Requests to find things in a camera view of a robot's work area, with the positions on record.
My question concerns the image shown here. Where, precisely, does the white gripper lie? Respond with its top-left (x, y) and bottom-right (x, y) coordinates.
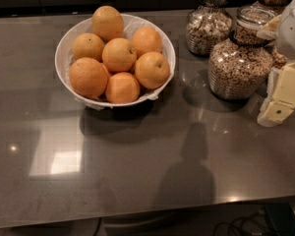
top-left (257, 0), bottom-right (295, 127)

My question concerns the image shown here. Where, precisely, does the front peeled-look orange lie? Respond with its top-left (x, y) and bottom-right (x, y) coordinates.
top-left (105, 72), bottom-right (141, 104)

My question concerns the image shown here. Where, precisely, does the left front large orange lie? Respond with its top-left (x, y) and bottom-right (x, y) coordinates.
top-left (69, 57), bottom-right (108, 99)

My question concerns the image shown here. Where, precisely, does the white bowl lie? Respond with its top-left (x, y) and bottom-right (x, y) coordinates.
top-left (54, 13), bottom-right (177, 110)

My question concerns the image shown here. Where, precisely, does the white paper bowl liner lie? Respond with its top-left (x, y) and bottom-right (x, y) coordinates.
top-left (67, 14), bottom-right (170, 111)

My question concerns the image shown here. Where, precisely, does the front glass cereal jar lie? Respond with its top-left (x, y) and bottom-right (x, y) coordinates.
top-left (208, 6), bottom-right (275, 100)

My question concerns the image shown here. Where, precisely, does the back left glass jar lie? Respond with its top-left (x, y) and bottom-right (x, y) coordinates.
top-left (186, 0), bottom-right (233, 56)

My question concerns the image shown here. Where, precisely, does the black power adapter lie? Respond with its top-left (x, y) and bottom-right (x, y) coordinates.
top-left (265, 204), bottom-right (295, 236)

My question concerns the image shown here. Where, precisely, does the black cable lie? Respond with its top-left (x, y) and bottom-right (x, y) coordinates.
top-left (212, 211), bottom-right (273, 236)

